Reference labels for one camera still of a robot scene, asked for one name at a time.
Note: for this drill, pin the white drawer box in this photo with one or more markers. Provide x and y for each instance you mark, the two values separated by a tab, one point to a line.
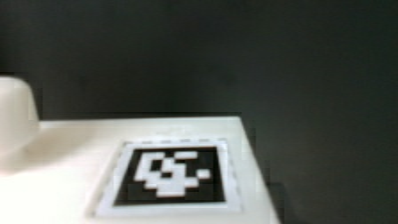
124	171

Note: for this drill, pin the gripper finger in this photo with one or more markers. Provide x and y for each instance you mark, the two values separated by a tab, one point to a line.
280	203

